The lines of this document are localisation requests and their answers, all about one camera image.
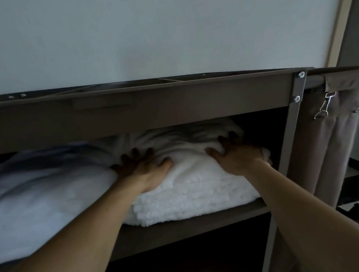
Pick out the person's right hand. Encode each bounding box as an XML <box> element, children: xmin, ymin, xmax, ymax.
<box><xmin>204</xmin><ymin>129</ymin><xmax>272</xmax><ymax>179</ymax></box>

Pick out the white towel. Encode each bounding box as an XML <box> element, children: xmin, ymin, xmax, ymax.
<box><xmin>131</xmin><ymin>178</ymin><xmax>262</xmax><ymax>212</ymax></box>
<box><xmin>118</xmin><ymin>115</ymin><xmax>274</xmax><ymax>194</ymax></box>
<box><xmin>0</xmin><ymin>137</ymin><xmax>128</xmax><ymax>265</ymax></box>
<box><xmin>123</xmin><ymin>196</ymin><xmax>264</xmax><ymax>229</ymax></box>

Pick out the brown housekeeping cart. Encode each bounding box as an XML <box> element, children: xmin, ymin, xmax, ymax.
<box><xmin>0</xmin><ymin>64</ymin><xmax>359</xmax><ymax>272</ymax></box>

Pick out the person's right forearm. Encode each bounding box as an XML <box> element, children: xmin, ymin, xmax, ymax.
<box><xmin>248</xmin><ymin>157</ymin><xmax>359</xmax><ymax>272</ymax></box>

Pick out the person's left hand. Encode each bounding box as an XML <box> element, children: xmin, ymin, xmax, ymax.
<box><xmin>110</xmin><ymin>145</ymin><xmax>175</xmax><ymax>195</ymax></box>

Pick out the wooden door frame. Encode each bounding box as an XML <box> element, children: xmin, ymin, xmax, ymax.
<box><xmin>322</xmin><ymin>0</ymin><xmax>359</xmax><ymax>68</ymax></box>

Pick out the person's left forearm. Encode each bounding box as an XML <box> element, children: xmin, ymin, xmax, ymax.
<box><xmin>0</xmin><ymin>178</ymin><xmax>155</xmax><ymax>272</ymax></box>

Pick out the black object on floor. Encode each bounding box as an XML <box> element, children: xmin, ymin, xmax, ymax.
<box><xmin>336</xmin><ymin>202</ymin><xmax>359</xmax><ymax>228</ymax></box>

